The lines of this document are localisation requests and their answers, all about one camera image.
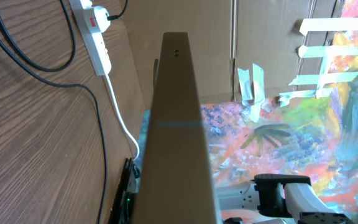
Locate black charger cable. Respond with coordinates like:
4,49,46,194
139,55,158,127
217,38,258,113
0,0,129,224

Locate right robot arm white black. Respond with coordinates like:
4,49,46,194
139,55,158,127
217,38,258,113
217,174,352,224

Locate white charger plug adapter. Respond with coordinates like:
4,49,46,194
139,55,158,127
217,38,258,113
83,6,111,34

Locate white power strip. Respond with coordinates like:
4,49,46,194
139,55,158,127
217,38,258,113
69,0,112,76

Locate colourful painted cloth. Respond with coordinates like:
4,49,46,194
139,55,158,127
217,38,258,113
126,0,358,223

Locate white masking tape strips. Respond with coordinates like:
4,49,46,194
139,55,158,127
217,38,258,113
236,17,358,123

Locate white power strip cord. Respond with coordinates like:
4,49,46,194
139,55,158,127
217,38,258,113
103,73,142,161

